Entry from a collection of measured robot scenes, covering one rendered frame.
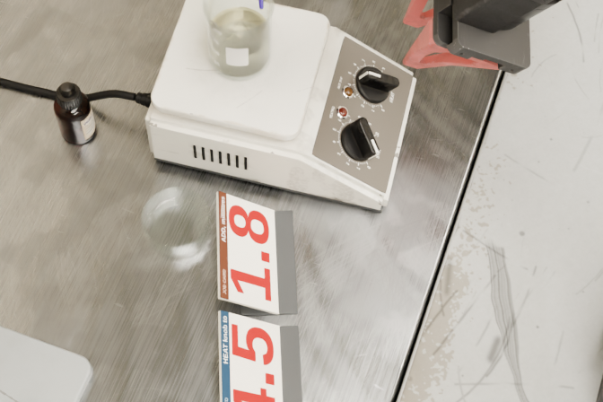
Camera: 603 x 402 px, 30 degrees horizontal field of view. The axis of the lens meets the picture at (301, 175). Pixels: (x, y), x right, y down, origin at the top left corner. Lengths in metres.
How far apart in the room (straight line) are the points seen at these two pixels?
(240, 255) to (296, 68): 0.15
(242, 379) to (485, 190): 0.26
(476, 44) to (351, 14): 0.27
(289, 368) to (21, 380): 0.20
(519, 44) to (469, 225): 0.19
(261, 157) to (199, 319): 0.14
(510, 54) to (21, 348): 0.42
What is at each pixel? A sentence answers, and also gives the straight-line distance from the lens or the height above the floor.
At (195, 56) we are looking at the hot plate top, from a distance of 0.90.
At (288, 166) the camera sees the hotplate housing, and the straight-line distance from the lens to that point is 0.89.
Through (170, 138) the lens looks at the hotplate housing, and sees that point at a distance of 0.90.
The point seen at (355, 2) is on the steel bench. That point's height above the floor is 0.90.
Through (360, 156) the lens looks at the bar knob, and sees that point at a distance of 0.90.
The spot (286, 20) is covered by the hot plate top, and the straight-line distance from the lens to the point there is 0.92.
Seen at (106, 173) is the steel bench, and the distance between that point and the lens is 0.95.
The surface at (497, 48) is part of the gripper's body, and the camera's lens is 0.79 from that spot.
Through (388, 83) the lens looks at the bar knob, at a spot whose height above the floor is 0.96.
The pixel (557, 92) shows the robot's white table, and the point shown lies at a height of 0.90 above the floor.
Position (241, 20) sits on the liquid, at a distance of 0.88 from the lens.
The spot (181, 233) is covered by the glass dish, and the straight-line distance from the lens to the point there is 0.91.
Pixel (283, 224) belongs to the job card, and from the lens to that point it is 0.91.
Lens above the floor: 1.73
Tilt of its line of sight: 62 degrees down
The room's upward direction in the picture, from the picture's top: 4 degrees clockwise
